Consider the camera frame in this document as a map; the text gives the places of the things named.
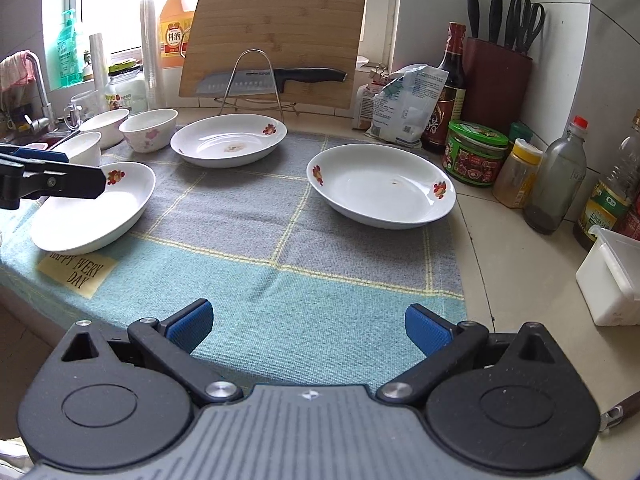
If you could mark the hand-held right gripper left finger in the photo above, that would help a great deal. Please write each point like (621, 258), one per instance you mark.
(192, 325)

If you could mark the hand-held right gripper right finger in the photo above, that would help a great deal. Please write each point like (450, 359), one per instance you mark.
(425, 329)

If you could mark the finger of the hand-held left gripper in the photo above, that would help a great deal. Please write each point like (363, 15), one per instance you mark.
(75, 182)
(40, 154)

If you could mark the white plate fruit print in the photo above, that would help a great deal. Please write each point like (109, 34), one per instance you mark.
(380, 185)
(90, 225)
(220, 137)

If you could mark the white bowl pink flower print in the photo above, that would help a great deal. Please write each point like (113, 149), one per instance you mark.
(150, 132)

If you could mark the pink container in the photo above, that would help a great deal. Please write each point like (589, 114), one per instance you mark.
(35, 145)

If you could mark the plain white bowl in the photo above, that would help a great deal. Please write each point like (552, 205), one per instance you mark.
(82, 150)
(102, 125)

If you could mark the steel faucet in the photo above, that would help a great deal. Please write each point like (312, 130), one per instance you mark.
(42, 95)

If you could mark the clear glass mug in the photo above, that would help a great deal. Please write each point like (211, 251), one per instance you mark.
(87, 102)

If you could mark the pink cloth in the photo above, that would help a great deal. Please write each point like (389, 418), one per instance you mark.
(15, 72)

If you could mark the clear plastic roll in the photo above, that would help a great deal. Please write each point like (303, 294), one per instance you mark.
(98, 70)

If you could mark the glass jar green yellow lid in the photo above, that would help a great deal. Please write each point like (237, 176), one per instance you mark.
(125, 92)

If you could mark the green dish soap bottle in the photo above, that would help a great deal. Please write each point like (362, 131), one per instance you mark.
(70, 55)

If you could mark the blue grey checked cloth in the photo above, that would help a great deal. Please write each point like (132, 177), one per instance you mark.
(300, 285)

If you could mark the stack of clear plastic cups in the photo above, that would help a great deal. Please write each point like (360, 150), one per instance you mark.
(150, 50)

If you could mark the yellow lid spice jar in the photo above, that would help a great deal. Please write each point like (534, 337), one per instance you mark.
(515, 180)

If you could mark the green lid sauce jar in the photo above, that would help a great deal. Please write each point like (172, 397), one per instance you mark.
(475, 155)

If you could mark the yellow cooking wine jug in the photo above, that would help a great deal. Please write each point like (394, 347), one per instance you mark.
(175, 30)

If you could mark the white plastic box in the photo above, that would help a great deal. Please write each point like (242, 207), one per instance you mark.
(605, 285)

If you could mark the glass bottle red cap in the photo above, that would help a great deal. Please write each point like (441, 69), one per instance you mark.
(555, 180)

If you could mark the small green cap jar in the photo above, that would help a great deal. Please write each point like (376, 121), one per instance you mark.
(520, 132)

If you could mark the oil bottle yellow green label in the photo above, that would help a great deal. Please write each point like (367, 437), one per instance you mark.
(607, 200)

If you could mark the white blue printed bag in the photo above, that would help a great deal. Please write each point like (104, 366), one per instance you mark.
(405, 105)

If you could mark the dark soy sauce bottle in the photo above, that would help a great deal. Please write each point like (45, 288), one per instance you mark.
(447, 100)

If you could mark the red label bottle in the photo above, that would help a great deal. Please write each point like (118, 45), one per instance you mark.
(632, 225)

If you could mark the red white printed bag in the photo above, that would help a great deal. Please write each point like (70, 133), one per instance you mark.
(362, 105)

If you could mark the dark red knife block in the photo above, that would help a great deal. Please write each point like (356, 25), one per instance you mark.
(495, 85)

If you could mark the bamboo cutting board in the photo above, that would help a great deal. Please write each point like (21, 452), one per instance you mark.
(275, 25)

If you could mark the metal binder clip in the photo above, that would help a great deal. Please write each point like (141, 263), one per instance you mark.
(380, 74)

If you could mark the small white dish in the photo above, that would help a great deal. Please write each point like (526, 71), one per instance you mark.
(363, 62)

